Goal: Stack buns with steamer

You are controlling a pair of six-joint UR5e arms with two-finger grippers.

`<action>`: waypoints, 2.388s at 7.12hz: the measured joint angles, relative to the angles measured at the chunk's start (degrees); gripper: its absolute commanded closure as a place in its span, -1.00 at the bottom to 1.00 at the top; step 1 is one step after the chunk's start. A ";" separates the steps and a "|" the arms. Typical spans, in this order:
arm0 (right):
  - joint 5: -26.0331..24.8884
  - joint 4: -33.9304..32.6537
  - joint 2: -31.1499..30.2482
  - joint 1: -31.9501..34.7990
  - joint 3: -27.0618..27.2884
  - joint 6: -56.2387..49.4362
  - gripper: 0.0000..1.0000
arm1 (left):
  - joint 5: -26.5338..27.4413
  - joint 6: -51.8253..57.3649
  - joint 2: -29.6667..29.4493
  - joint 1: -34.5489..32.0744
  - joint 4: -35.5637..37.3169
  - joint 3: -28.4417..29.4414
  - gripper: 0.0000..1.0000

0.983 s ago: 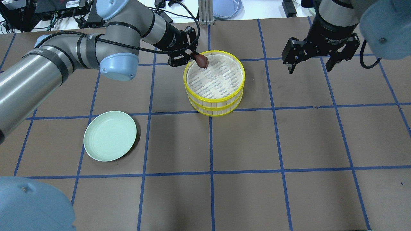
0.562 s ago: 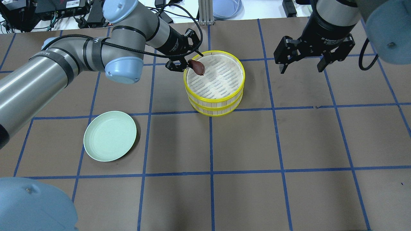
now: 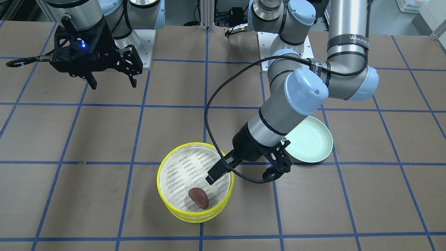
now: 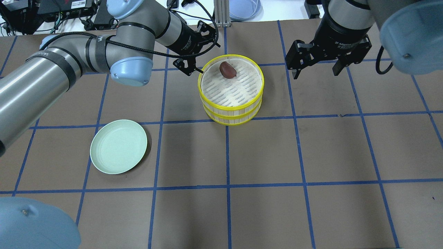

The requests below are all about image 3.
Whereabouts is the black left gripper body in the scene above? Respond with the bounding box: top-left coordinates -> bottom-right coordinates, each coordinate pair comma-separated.
232,123 -> 279,164

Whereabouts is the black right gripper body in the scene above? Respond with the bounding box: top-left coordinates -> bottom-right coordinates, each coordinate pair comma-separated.
49,15 -> 143,78

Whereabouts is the brown steamed bun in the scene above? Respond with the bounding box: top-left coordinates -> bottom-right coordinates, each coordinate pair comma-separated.
188,187 -> 210,209

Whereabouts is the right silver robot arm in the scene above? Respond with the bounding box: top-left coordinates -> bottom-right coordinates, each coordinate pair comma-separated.
45,0 -> 165,90

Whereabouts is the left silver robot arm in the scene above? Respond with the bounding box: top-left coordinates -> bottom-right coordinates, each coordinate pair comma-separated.
206,0 -> 379,185

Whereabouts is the yellow rimmed bamboo steamer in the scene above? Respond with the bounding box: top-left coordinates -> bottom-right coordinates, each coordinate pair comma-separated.
156,142 -> 235,223

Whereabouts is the pale green round plate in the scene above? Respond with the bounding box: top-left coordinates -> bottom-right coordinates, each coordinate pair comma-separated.
285,116 -> 333,163

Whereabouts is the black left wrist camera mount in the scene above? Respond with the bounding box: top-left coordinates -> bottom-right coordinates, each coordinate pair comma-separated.
261,137 -> 292,183

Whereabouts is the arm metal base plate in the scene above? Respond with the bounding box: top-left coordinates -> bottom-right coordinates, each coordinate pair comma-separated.
115,30 -> 156,70
257,31 -> 313,64

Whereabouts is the black braided camera cable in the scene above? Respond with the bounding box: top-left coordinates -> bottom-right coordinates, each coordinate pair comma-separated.
204,0 -> 372,184

